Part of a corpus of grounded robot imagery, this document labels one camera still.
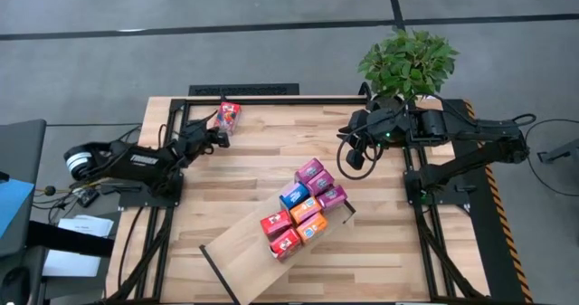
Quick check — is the black cable bundle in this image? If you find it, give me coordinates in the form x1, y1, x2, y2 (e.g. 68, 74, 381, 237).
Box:
413, 205, 483, 300
110, 206, 177, 302

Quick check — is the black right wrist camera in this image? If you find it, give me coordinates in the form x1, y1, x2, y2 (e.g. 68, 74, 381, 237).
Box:
345, 148, 366, 171

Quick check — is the black floor cable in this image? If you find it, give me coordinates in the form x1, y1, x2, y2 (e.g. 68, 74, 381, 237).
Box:
524, 117, 579, 196

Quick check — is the blue panel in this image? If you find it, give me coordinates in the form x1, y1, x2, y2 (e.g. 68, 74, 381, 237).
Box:
0, 177, 36, 241

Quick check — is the wooden shelf with black legs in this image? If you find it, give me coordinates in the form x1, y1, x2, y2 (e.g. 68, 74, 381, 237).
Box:
198, 191, 357, 305

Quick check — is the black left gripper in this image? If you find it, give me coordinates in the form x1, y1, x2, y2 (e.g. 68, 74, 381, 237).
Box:
176, 118, 225, 157

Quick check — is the grey stand foot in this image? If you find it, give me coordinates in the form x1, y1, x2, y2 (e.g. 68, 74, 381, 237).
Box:
536, 138, 579, 164

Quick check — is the black metal table frame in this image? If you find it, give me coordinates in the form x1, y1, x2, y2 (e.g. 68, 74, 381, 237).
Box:
106, 95, 492, 305

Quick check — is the red Froot Loops cereal box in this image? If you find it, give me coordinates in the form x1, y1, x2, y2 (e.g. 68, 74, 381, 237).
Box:
269, 227, 302, 262
260, 209, 294, 241
214, 100, 242, 137

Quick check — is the yellow cable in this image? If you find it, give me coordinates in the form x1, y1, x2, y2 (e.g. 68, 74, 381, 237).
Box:
67, 176, 126, 191

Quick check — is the purple Raisin Bran cereal box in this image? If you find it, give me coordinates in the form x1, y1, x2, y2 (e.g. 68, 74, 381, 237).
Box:
306, 168, 337, 197
316, 185, 349, 213
294, 157, 326, 186

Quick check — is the white plant pot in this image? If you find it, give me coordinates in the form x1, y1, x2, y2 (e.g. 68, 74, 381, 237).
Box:
367, 91, 409, 114

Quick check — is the black hazard-striped floor mat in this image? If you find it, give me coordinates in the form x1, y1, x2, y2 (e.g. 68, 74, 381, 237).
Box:
441, 99, 536, 305

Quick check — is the black power adapter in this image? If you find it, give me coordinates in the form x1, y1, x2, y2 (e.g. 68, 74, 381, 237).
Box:
75, 187, 101, 208

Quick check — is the black flat bar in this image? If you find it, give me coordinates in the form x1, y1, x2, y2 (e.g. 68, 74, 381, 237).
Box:
26, 221, 115, 259

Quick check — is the blue Frosted Flakes cereal box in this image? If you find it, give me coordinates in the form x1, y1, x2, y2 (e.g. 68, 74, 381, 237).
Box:
278, 181, 311, 212

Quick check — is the green leafy plant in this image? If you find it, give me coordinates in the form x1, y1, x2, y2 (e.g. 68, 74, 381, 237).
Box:
356, 28, 460, 103

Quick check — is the orange Mini Wheats cereal box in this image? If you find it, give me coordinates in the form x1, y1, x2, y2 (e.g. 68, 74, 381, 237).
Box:
289, 195, 324, 226
296, 212, 329, 245

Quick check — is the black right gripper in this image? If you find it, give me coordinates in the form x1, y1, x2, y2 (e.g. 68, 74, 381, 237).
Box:
337, 107, 411, 144

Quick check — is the white paper sheet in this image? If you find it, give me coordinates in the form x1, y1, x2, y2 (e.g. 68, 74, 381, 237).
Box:
43, 249, 103, 279
57, 214, 115, 239

